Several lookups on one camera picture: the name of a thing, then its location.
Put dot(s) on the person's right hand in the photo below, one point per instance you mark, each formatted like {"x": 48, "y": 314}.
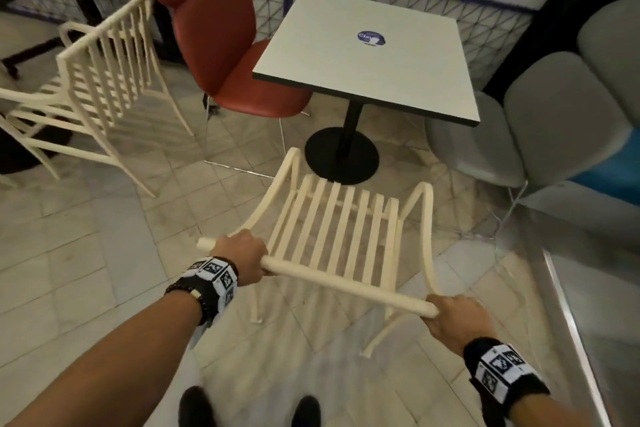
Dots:
{"x": 457, "y": 321}

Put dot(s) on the person's left hand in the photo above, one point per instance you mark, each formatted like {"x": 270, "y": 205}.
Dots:
{"x": 239, "y": 252}

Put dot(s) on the cream slatted chair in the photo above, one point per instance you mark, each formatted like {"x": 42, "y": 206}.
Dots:
{"x": 340, "y": 236}
{"x": 95, "y": 76}

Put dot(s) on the person's left forearm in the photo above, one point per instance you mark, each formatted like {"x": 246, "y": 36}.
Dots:
{"x": 107, "y": 364}

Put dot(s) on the person's right forearm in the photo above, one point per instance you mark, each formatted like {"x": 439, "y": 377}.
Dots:
{"x": 547, "y": 414}

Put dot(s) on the left wrist marker band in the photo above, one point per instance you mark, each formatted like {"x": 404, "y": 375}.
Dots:
{"x": 215, "y": 279}

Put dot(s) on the wrist marker band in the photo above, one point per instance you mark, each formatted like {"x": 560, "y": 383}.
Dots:
{"x": 215, "y": 279}
{"x": 502, "y": 369}

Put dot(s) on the right wrist marker band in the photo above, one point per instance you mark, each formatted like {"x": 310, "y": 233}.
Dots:
{"x": 502, "y": 369}

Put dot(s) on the person's left shoe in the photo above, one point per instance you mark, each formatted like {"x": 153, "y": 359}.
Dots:
{"x": 196, "y": 407}

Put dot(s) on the person's shoe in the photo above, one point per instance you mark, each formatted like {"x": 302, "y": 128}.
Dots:
{"x": 306, "y": 411}
{"x": 196, "y": 407}

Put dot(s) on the person's right shoe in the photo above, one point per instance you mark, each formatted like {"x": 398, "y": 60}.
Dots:
{"x": 306, "y": 411}

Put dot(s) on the grey padded chair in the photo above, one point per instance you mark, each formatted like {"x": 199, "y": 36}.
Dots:
{"x": 612, "y": 46}
{"x": 540, "y": 126}

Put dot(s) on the red padded chair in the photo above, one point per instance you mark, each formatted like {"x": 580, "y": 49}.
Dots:
{"x": 215, "y": 26}

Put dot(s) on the round blue sticker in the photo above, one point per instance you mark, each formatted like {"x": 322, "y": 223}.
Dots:
{"x": 371, "y": 38}

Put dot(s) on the white square pedestal table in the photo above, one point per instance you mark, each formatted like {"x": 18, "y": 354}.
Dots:
{"x": 370, "y": 61}

